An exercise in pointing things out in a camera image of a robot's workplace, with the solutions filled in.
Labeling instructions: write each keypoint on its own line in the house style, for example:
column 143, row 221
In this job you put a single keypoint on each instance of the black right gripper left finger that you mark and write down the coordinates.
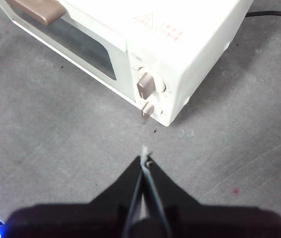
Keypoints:
column 80, row 220

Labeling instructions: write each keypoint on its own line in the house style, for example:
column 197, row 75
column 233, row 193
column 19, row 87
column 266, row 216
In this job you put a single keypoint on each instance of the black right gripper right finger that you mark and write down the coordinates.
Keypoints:
column 217, row 220

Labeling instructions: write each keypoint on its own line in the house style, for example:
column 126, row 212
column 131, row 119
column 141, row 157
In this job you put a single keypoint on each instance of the cream Toshiba toaster oven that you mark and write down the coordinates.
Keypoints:
column 192, row 49

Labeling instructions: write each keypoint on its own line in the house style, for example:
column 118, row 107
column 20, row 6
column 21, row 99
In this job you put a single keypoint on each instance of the temperature knob with beige grip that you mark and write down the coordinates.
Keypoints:
column 145, row 85

